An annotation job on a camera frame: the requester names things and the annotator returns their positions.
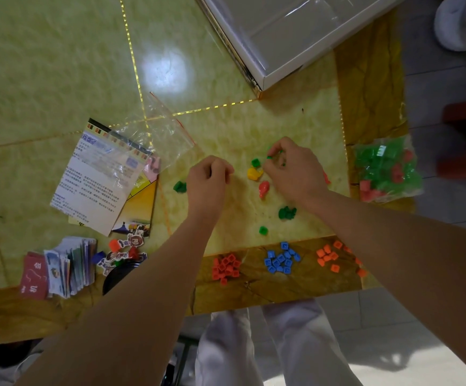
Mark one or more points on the person's right hand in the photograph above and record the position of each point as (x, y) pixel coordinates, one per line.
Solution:
(299, 176)

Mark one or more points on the person's left hand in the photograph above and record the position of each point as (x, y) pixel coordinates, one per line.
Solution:
(205, 188)

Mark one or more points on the person's right thumb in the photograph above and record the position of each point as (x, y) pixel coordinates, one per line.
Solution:
(271, 168)

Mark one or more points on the person's left thumb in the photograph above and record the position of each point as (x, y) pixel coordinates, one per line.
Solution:
(224, 169)

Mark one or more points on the tiny green game piece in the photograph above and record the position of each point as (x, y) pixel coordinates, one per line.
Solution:
(274, 155)

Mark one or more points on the person's left forearm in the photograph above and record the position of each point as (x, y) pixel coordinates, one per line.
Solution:
(136, 309)

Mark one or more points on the person's right forearm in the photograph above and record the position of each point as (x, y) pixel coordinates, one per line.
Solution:
(409, 261)

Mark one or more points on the small green cube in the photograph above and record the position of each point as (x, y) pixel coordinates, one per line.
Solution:
(263, 231)
(256, 163)

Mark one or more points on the yellow plastic game piece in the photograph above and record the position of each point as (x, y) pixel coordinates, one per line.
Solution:
(254, 174)

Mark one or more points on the red plastic game piece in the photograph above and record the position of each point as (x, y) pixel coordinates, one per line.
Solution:
(263, 189)

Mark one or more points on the green plastic game piece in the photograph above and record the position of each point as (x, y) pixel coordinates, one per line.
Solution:
(287, 213)
(180, 187)

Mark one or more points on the small red game piece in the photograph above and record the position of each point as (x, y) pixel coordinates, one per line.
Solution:
(326, 178)

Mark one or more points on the pink card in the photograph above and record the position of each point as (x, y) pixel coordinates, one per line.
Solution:
(153, 167)

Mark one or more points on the clear zip bag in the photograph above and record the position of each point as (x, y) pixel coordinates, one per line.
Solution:
(156, 132)

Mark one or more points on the pile of blue cubes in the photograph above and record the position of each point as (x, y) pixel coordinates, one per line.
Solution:
(281, 259)

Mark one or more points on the yellow illustrated game card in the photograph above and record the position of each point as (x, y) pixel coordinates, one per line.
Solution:
(140, 209)

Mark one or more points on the pile of red cubes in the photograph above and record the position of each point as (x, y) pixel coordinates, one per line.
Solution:
(225, 268)

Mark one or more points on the pile of orange cubes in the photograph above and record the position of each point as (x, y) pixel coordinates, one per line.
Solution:
(331, 257)

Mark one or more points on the bag of green red pieces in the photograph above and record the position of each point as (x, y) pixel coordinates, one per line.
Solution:
(385, 170)

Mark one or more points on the cardboard character tokens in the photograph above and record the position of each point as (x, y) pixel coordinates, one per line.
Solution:
(122, 251)

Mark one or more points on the white instruction sheet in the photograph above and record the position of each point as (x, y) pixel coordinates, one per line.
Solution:
(92, 184)

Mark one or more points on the white game box lid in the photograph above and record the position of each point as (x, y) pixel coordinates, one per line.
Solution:
(297, 32)

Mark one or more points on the black round container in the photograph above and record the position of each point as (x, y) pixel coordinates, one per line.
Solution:
(118, 275)

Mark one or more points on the person's white trousers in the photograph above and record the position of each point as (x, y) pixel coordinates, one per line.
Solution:
(293, 345)

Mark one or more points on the stack of play money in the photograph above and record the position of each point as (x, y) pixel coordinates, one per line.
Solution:
(72, 267)

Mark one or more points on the red card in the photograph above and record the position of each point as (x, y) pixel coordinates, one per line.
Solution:
(34, 277)

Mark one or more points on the white cloth object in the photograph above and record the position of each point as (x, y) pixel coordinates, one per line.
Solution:
(462, 22)

